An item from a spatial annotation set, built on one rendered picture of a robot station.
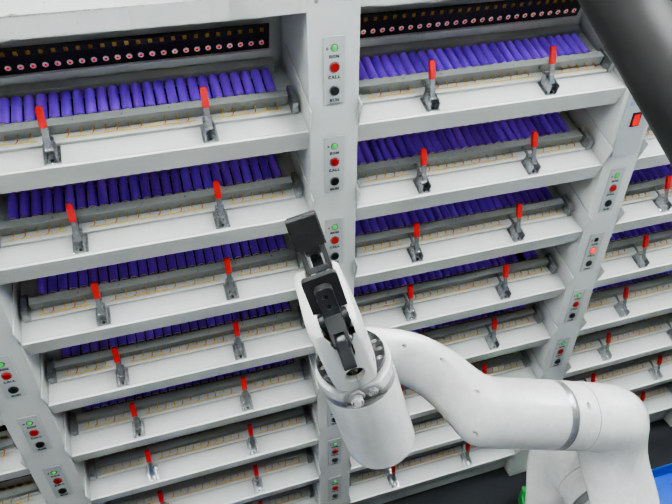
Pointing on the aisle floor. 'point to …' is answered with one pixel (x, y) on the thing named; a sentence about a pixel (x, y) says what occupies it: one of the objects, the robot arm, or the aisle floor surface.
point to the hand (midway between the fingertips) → (311, 251)
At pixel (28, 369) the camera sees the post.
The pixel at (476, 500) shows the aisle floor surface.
